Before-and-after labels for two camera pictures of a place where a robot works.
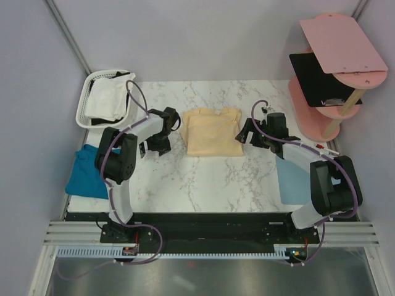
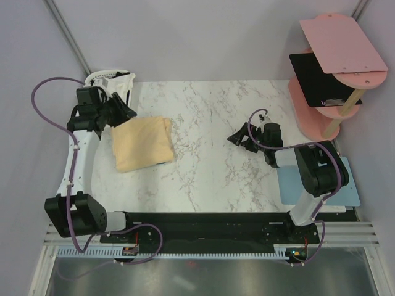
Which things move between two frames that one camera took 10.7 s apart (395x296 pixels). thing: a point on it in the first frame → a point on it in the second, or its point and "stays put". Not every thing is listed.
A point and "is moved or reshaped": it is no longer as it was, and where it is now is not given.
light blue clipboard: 294,182 stays put
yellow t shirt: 212,132 is moved or reshaped
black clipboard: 318,88 stays put
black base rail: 208,229 stays put
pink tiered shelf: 340,46 stays put
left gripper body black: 158,142 → 103,109
